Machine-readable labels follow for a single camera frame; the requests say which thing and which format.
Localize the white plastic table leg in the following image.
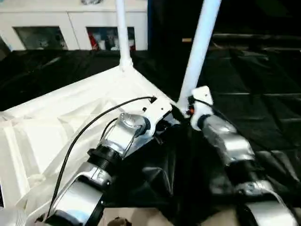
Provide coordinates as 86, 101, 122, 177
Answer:
175, 0, 223, 119
114, 0, 135, 72

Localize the white plastic table top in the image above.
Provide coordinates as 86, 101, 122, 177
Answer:
0, 64, 182, 218

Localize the black mat cloth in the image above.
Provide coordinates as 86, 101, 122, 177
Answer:
0, 47, 301, 226

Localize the grey metal bar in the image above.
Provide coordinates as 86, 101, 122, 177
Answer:
212, 32, 301, 40

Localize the white glass-door cabinet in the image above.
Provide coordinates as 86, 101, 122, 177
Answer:
0, 0, 149, 52

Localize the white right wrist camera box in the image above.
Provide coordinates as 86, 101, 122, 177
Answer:
186, 85, 215, 130

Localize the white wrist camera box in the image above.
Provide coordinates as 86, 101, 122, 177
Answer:
142, 96, 173, 137
186, 85, 215, 130

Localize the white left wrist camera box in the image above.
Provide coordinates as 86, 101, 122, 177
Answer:
142, 96, 173, 137

